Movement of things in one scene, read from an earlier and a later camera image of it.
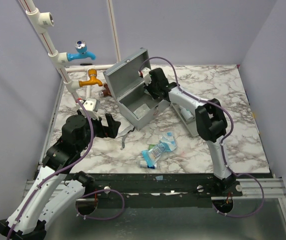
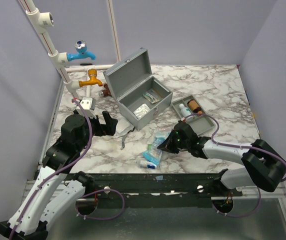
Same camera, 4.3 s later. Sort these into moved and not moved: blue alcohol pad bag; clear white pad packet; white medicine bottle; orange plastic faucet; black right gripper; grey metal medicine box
Moved: blue alcohol pad bag; black right gripper
Not moved: grey metal medicine box; orange plastic faucet; clear white pad packet; white medicine bottle
